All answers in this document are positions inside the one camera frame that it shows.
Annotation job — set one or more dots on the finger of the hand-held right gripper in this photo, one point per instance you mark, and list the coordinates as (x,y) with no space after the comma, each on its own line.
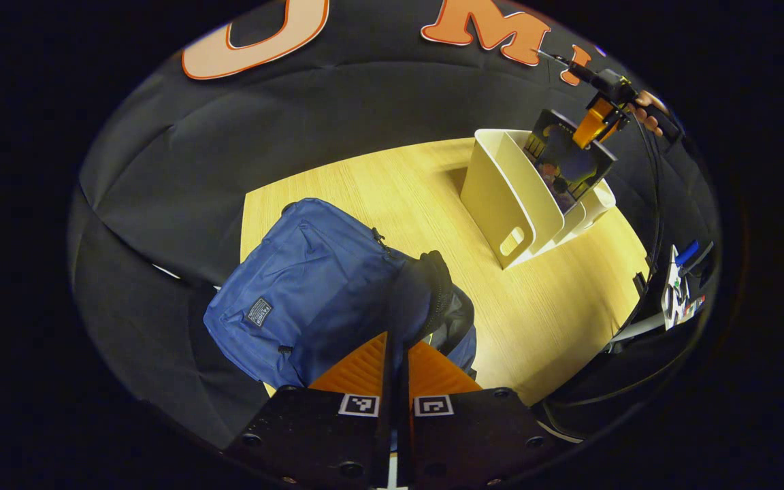
(615,124)
(591,122)

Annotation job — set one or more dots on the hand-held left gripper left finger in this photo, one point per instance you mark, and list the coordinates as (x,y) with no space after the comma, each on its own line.
(386,435)

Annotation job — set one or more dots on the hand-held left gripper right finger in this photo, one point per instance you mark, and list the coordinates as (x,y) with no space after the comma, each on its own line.
(405,435)

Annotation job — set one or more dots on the black book with colourful cover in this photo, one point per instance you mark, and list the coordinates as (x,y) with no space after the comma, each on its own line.
(569,170)

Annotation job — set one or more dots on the white bookshelf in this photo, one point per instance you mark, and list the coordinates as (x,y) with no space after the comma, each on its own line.
(494,197)

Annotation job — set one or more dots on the blue schoolbag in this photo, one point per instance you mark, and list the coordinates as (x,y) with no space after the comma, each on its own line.
(310,286)

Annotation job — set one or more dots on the blue marker pen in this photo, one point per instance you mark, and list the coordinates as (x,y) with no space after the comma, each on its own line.
(687,253)

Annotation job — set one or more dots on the white printed board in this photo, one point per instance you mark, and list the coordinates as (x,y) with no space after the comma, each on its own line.
(672,292)

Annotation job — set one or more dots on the white metal bar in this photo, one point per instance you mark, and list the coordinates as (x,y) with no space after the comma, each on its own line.
(640,328)

